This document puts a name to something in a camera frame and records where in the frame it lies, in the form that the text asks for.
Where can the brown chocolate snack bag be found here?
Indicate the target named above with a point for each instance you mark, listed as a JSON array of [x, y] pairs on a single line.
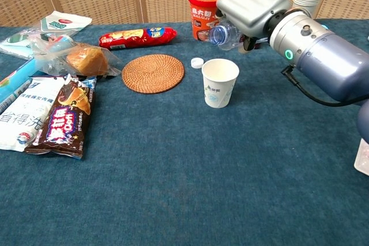
[[66, 122]]

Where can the blue table cloth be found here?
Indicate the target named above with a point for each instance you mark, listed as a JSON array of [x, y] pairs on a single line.
[[184, 185]]

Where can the orange instant noodle cup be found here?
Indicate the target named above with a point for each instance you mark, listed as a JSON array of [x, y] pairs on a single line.
[[201, 12]]

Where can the red biscuit pack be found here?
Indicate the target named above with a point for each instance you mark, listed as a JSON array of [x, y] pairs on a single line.
[[135, 38]]

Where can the white paper cup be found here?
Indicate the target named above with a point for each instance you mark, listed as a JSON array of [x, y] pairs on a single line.
[[217, 90]]

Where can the bread in clear bag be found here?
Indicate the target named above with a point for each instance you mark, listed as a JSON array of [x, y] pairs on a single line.
[[86, 61]]

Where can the green white dishcloth pack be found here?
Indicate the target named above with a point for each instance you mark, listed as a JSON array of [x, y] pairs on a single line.
[[63, 22]]

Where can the white detergent bag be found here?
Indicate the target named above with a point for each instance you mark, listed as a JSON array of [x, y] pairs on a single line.
[[23, 107]]

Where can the clear water bottle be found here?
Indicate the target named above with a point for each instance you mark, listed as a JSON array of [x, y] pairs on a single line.
[[222, 35]]

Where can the white bottle cap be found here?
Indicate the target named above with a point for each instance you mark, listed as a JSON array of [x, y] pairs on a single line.
[[197, 62]]

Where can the round woven rattan coaster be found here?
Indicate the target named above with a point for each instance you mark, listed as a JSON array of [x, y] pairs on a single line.
[[152, 73]]

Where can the blue plastic wrap roll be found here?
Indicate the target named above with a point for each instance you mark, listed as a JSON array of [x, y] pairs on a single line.
[[17, 76]]

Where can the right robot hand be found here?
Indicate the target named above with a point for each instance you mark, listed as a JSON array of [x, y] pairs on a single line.
[[253, 1]]

